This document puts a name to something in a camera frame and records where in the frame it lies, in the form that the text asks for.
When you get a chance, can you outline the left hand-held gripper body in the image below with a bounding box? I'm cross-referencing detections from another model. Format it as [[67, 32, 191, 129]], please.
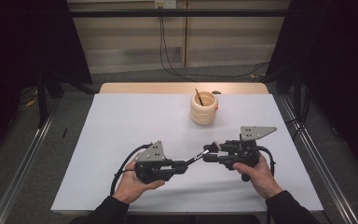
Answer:
[[134, 140, 173, 185]]

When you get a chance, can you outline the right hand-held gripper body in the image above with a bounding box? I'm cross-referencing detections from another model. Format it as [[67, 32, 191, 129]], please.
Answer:
[[218, 125, 278, 171]]

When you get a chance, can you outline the black makeup brush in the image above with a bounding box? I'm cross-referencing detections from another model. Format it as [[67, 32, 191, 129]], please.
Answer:
[[183, 141, 221, 167]]

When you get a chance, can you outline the cream ringed brush holder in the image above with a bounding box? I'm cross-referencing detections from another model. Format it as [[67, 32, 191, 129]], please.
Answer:
[[189, 91, 219, 126]]

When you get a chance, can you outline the thin gold-banded brush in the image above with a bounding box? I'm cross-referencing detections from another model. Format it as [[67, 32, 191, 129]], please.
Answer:
[[194, 88, 204, 106]]

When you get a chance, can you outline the person's right hand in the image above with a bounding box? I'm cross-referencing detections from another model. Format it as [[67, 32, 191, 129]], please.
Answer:
[[232, 153, 283, 200]]

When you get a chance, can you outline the person's left hand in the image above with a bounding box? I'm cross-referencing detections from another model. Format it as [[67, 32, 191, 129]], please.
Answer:
[[113, 168, 166, 204]]

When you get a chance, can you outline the white table mat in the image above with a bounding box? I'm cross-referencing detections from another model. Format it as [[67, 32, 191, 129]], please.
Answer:
[[50, 92, 324, 214]]

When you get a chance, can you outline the black curtain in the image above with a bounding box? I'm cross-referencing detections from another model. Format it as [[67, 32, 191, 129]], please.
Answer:
[[0, 0, 93, 162], [265, 0, 358, 171]]

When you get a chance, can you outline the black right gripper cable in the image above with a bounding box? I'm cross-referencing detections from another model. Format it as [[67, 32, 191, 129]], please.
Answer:
[[256, 146, 277, 185]]

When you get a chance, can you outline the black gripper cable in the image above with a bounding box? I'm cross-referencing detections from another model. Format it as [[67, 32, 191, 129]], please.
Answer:
[[109, 143, 154, 197], [256, 146, 277, 185]]

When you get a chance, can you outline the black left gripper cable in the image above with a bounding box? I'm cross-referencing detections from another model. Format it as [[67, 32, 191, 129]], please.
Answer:
[[109, 143, 154, 197]]

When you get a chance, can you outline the aluminium frame rail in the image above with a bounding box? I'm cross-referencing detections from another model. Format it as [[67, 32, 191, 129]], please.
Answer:
[[280, 95, 358, 224], [0, 102, 61, 224]]

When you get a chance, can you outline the black wall cable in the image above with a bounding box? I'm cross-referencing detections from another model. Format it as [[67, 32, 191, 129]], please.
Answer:
[[160, 7, 270, 79], [158, 7, 197, 82]]

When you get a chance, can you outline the white wall socket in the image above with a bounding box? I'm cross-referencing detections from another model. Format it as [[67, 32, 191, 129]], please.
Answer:
[[154, 0, 177, 9]]

